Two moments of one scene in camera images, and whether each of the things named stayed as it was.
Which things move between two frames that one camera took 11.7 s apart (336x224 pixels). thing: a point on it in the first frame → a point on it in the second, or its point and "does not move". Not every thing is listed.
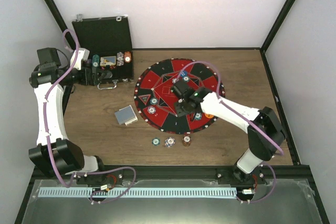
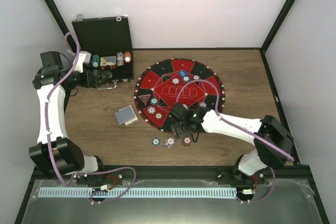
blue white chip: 151,110 does not move
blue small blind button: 184,73 does not move
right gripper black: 180,113 → 177,130
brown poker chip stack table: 186,140 does not move
